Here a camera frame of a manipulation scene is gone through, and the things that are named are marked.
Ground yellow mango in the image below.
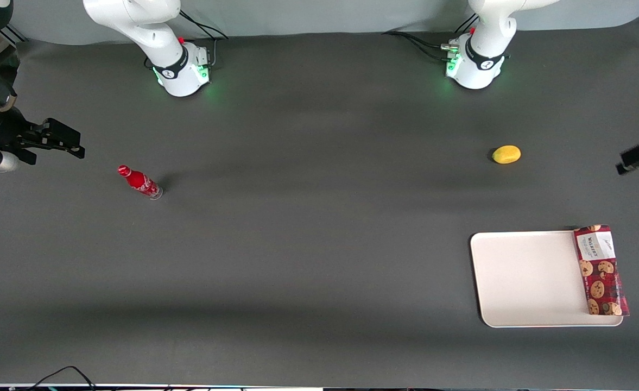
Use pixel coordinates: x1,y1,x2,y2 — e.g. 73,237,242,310
491,144,522,165

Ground black cable at table edge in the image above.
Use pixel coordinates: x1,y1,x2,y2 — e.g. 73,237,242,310
25,365,98,391

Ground white rectangular tray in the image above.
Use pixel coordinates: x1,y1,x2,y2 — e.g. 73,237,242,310
470,230,624,329

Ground red cola bottle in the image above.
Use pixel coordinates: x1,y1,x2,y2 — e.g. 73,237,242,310
117,164,164,201

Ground black left arm base cables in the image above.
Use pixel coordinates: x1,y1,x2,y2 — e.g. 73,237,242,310
382,14,478,63

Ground black right arm base cables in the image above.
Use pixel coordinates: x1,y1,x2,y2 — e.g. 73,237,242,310
144,10,229,70

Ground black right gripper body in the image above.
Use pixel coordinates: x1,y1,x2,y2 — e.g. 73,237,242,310
0,106,35,155

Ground black arm base cables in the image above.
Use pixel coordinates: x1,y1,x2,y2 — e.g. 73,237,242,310
382,14,478,63
144,10,229,70

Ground red cookie box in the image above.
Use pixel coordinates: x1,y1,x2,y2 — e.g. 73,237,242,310
572,224,630,318

